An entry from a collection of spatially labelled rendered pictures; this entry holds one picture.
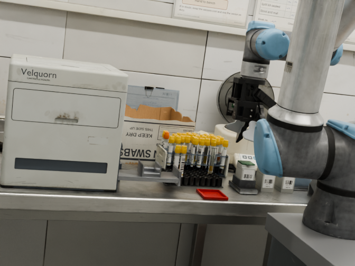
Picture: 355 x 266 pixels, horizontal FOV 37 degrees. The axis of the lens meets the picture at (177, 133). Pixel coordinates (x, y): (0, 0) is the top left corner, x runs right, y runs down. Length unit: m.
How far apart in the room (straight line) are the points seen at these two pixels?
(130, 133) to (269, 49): 0.54
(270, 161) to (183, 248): 1.17
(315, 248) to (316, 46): 0.39
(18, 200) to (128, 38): 0.86
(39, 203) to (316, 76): 0.69
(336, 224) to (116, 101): 0.58
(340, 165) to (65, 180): 0.64
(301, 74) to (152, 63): 0.99
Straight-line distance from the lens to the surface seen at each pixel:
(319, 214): 1.17
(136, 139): 1.63
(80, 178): 1.33
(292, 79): 1.07
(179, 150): 1.45
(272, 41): 1.32
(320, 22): 1.04
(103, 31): 1.92
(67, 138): 1.30
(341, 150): 1.12
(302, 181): 1.65
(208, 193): 1.43
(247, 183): 1.51
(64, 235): 2.07
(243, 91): 1.45
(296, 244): 1.12
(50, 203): 1.30
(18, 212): 1.33
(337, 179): 1.15
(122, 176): 1.36
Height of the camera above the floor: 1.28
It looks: 10 degrees down
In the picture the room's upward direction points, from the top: 8 degrees clockwise
